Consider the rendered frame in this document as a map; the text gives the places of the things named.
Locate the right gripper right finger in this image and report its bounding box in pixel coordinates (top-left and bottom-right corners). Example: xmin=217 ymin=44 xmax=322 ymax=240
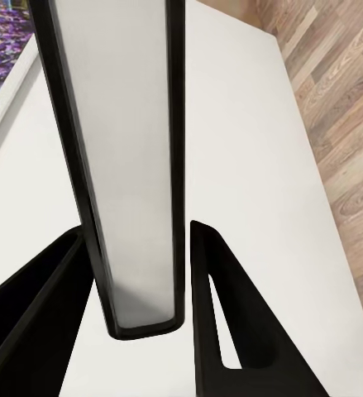
xmin=189 ymin=220 xmax=329 ymax=397

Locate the hardback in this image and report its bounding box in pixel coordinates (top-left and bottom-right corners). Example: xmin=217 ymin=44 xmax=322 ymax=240
xmin=26 ymin=0 xmax=185 ymax=341

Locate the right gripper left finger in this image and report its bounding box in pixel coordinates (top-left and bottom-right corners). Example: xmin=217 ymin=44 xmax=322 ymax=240
xmin=0 ymin=225 xmax=94 ymax=397

